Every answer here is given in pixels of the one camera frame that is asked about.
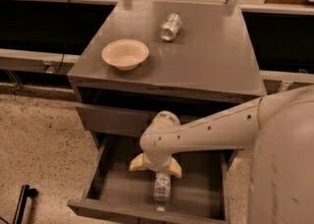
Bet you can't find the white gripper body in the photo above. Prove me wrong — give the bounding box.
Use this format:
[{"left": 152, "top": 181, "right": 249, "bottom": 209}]
[{"left": 143, "top": 153, "right": 172, "bottom": 171}]

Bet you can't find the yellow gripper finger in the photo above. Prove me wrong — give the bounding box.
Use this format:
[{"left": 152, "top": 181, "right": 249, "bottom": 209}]
[
  {"left": 130, "top": 153, "right": 146, "bottom": 171},
  {"left": 168, "top": 158, "right": 182, "bottom": 178}
]

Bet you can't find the clear plastic water bottle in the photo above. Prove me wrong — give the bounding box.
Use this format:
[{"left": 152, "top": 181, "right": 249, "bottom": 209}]
[{"left": 153, "top": 172, "right": 171, "bottom": 211}]

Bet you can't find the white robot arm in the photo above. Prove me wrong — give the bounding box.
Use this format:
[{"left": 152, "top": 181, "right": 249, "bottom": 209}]
[{"left": 130, "top": 85, "right": 314, "bottom": 224}]

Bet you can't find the open grey middle drawer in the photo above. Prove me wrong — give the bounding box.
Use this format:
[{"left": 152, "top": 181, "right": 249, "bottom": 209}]
[{"left": 68, "top": 137, "right": 230, "bottom": 224}]

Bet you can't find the closed grey top drawer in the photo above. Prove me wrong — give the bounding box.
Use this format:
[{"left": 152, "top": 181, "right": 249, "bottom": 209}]
[{"left": 75, "top": 102, "right": 197, "bottom": 139}]

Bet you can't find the grey drawer cabinet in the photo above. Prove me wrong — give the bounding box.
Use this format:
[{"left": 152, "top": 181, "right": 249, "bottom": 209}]
[{"left": 67, "top": 0, "right": 268, "bottom": 224}]

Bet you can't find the white paper bowl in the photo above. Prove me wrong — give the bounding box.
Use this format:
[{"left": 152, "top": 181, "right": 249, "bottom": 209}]
[{"left": 101, "top": 39, "right": 149, "bottom": 71}]

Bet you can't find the black stand on floor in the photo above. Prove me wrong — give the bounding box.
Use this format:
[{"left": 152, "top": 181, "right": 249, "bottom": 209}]
[{"left": 13, "top": 185, "right": 38, "bottom": 224}]

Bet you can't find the silver soda can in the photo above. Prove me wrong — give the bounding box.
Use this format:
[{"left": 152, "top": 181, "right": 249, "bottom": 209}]
[{"left": 160, "top": 13, "right": 182, "bottom": 42}]

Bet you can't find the grey metal rail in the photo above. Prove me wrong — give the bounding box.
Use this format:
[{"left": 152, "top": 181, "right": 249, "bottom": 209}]
[{"left": 0, "top": 49, "right": 79, "bottom": 75}]

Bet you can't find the black cable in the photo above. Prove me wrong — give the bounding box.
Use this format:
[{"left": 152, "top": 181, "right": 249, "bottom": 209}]
[{"left": 52, "top": 0, "right": 84, "bottom": 75}]

